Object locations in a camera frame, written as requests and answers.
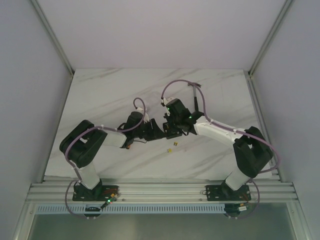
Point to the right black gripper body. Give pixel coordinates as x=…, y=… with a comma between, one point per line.
x=176, y=120

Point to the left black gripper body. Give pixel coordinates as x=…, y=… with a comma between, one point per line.
x=151, y=129

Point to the black fuse box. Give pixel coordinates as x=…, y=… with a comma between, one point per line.
x=170, y=131

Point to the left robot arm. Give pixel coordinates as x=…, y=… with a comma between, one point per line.
x=82, y=144

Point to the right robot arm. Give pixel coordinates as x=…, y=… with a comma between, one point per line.
x=251, y=151

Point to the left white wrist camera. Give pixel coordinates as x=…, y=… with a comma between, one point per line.
x=144, y=113

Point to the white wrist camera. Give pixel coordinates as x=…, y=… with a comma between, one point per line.
x=144, y=113
x=165, y=101

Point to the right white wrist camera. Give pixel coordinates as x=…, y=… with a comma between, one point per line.
x=165, y=101

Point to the claw hammer black handle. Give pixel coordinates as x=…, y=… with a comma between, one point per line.
x=194, y=87

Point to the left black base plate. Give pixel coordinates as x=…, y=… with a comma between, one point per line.
x=98, y=194

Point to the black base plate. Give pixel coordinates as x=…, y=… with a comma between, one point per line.
x=98, y=194
x=224, y=193

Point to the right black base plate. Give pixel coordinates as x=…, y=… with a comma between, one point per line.
x=224, y=193

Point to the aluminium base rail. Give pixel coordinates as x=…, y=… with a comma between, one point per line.
x=53, y=190

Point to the left aluminium frame post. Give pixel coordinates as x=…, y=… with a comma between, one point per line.
x=52, y=36

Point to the aluminium frame post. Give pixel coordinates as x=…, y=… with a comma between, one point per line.
x=52, y=36
x=271, y=35

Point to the slotted grey cable duct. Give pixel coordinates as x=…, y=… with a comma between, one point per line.
x=137, y=208

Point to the right aluminium frame post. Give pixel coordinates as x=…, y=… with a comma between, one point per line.
x=271, y=35

